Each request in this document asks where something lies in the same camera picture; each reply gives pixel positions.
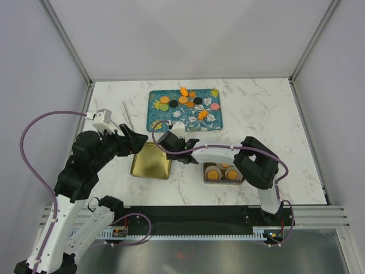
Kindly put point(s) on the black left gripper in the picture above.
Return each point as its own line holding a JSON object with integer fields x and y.
{"x": 132, "y": 142}

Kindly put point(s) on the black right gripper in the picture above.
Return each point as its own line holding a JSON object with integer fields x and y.
{"x": 169, "y": 156}

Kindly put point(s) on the gold tin lid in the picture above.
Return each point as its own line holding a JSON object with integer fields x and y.
{"x": 151, "y": 163}

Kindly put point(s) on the metal tongs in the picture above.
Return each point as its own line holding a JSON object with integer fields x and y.
{"x": 128, "y": 116}

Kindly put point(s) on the orange cookie cup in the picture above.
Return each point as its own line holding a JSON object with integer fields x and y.
{"x": 213, "y": 175}

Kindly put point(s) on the dark cookie tin box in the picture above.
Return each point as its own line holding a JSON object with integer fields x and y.
{"x": 224, "y": 180}

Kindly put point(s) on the orange round cookie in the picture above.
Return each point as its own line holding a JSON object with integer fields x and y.
{"x": 183, "y": 100}
{"x": 190, "y": 104}
{"x": 164, "y": 100}
{"x": 232, "y": 175}
{"x": 193, "y": 94}

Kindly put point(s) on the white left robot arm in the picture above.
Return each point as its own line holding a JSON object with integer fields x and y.
{"x": 56, "y": 251}

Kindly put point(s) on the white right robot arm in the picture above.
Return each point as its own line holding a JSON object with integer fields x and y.
{"x": 259, "y": 166}

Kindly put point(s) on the green round cookie tray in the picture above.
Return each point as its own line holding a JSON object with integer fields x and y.
{"x": 164, "y": 107}

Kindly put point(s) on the black round cookie left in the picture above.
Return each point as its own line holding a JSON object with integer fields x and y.
{"x": 173, "y": 103}

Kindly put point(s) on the black round cookie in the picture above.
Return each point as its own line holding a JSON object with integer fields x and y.
{"x": 173, "y": 103}
{"x": 197, "y": 100}

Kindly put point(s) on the orange fish cookie centre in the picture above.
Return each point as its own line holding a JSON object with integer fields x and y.
{"x": 202, "y": 115}

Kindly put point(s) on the orange fish cookie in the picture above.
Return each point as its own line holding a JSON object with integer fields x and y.
{"x": 184, "y": 91}
{"x": 202, "y": 115}

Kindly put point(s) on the teal floral tray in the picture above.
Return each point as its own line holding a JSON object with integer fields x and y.
{"x": 189, "y": 116}

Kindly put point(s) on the black round cookie right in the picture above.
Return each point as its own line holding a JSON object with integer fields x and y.
{"x": 197, "y": 100}

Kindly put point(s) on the orange fish cookie top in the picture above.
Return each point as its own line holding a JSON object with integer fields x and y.
{"x": 184, "y": 91}

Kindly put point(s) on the orange round cookie top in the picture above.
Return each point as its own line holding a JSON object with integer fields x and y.
{"x": 193, "y": 94}

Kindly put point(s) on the white paper cup bottom-left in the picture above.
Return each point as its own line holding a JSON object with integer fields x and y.
{"x": 213, "y": 168}

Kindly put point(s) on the pink round cookie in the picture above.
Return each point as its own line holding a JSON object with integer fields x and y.
{"x": 215, "y": 106}

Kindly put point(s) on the white paper cup bottom-right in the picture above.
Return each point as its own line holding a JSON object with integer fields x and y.
{"x": 240, "y": 176}

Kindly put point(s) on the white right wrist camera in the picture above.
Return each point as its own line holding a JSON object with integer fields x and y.
{"x": 178, "y": 129}

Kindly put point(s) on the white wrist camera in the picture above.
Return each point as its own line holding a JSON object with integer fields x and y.
{"x": 178, "y": 129}
{"x": 101, "y": 121}

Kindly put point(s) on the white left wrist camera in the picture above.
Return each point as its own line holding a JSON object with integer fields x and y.
{"x": 101, "y": 121}

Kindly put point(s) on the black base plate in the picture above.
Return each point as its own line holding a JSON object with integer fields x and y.
{"x": 201, "y": 219}

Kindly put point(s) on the white slotted cable duct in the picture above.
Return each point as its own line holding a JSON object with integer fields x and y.
{"x": 112, "y": 234}

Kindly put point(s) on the aluminium frame rail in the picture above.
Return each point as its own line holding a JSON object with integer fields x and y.
{"x": 320, "y": 217}

